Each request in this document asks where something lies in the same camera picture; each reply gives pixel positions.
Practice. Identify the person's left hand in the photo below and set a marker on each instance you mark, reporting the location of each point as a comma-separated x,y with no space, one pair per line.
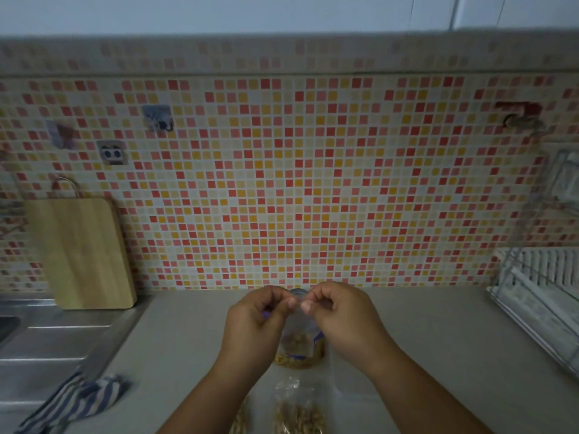
253,334

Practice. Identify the person's right hand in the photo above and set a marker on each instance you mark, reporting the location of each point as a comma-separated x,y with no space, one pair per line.
353,325

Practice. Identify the small clear plastic bag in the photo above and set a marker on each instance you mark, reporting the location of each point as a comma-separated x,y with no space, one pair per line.
301,323
240,418
298,411

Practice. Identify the blue peanuts pouch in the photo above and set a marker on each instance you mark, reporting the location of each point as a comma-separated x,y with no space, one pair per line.
316,359

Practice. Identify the person's right forearm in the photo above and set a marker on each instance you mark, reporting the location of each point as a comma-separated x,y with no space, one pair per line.
425,397

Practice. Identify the person's left forearm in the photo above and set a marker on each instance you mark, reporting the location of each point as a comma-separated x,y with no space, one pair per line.
208,406

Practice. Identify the blue striped dish cloth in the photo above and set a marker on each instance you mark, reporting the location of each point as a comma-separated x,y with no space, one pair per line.
77,400

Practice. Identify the wooden cutting board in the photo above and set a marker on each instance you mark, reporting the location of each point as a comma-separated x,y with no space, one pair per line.
81,253

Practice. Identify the white dish rack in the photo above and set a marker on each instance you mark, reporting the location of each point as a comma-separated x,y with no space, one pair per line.
543,293

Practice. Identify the stainless steel sink drainboard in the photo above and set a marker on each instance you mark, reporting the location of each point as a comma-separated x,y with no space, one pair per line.
49,348

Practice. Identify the white cabinet door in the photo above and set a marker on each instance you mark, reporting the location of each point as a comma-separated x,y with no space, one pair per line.
203,13
520,11

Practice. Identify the panda wall hook sticker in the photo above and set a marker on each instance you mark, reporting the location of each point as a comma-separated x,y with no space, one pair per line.
112,153

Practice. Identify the grey cat wall hook sticker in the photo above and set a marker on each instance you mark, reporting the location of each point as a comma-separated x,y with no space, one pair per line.
158,118

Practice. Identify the red wall hook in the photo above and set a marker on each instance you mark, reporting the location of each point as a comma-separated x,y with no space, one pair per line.
520,117

